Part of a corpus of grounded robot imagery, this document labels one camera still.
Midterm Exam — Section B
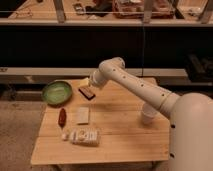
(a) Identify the long wooden shelf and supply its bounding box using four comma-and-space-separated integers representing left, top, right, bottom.
0, 0, 213, 26

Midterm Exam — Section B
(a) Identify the wooden table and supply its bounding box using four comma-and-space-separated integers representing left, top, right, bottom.
31, 80, 169, 165

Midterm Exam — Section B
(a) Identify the black box on right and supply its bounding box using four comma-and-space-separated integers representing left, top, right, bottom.
185, 54, 213, 82

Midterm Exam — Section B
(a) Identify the white paper cup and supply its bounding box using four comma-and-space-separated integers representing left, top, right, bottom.
141, 103, 158, 125

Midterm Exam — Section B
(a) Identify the white sponge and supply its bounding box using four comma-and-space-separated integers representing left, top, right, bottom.
77, 107, 90, 124

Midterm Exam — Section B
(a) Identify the dark brown rectangular block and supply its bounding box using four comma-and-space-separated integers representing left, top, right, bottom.
79, 87, 95, 100

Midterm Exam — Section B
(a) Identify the green bowl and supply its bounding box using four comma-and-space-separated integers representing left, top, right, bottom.
41, 81, 73, 106

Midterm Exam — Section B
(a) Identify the white plastic bottle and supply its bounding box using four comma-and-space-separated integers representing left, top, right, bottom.
61, 128, 100, 146

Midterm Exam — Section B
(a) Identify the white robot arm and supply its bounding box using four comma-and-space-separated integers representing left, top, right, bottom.
87, 57, 213, 171

